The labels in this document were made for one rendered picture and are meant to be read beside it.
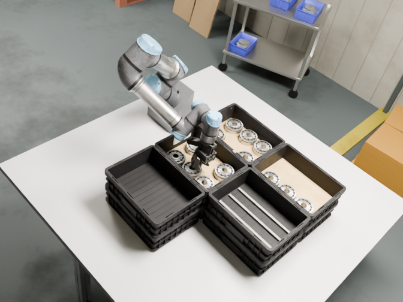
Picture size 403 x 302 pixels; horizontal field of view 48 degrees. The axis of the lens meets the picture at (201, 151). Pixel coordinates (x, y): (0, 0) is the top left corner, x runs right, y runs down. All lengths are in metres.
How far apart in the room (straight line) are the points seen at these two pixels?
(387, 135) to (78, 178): 2.34
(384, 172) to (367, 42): 1.40
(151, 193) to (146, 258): 0.31
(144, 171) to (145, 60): 0.57
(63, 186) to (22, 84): 1.93
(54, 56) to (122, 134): 2.01
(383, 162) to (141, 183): 1.98
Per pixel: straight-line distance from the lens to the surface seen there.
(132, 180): 2.25
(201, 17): 4.99
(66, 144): 2.62
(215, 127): 2.09
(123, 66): 2.10
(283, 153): 2.50
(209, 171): 2.34
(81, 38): 4.79
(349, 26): 4.57
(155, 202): 2.17
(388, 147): 3.61
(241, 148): 2.50
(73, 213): 2.30
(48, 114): 3.89
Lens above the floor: 2.54
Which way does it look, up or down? 45 degrees down
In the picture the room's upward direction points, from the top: 11 degrees clockwise
